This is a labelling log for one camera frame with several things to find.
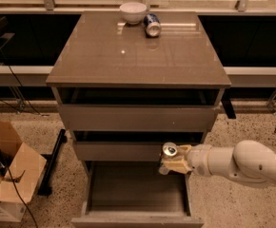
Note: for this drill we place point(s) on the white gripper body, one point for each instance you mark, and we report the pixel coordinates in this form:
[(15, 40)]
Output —
[(197, 161)]

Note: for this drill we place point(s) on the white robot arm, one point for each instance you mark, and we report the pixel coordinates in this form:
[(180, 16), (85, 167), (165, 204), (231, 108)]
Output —
[(249, 163)]

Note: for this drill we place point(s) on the white bowl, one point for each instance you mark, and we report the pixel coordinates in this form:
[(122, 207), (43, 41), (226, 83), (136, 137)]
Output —
[(133, 12)]

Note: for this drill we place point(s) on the blue soda can lying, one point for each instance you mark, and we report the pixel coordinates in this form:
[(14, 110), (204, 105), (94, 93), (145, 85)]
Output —
[(152, 25)]

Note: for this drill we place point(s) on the black metal bar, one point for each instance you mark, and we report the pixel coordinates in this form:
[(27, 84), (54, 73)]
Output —
[(45, 188)]

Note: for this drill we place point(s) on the silver redbull can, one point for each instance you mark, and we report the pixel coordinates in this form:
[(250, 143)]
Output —
[(169, 150)]

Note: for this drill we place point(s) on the top grey drawer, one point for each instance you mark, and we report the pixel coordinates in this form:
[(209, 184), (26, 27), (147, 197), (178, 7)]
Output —
[(152, 119)]

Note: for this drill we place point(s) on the brown cardboard box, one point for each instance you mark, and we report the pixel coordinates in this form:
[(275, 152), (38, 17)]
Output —
[(24, 167)]

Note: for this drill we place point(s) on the middle grey drawer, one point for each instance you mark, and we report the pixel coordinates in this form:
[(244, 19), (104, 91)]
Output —
[(118, 151)]

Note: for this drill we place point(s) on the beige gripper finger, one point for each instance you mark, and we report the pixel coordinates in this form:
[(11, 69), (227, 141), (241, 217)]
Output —
[(183, 150), (176, 165)]

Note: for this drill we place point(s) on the bottom grey open drawer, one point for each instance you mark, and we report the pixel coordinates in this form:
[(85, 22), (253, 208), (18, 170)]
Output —
[(127, 194)]

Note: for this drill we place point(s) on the grey drawer cabinet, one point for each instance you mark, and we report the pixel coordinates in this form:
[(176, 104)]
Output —
[(107, 62)]

